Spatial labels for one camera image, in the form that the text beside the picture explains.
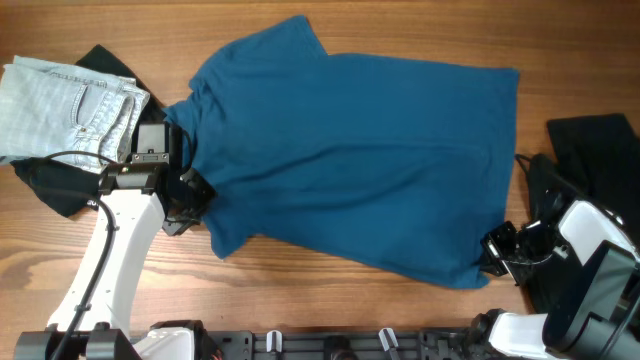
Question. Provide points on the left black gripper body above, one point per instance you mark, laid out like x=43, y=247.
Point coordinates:
x=198, y=193

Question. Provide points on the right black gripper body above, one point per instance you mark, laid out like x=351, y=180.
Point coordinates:
x=532, y=246

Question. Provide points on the blue t-shirt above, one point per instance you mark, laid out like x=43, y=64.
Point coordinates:
x=399, y=164

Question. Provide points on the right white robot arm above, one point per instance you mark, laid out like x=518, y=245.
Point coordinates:
x=596, y=312

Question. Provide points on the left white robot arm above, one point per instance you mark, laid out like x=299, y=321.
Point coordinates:
x=156, y=190

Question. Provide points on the black folded garment left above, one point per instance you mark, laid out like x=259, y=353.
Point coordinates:
x=45, y=176

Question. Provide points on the black garment right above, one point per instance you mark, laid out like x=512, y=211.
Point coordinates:
x=589, y=192

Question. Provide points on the light blue folded jeans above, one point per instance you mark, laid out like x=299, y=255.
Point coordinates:
x=49, y=107

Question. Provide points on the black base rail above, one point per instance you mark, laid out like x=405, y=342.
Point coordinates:
x=426, y=344

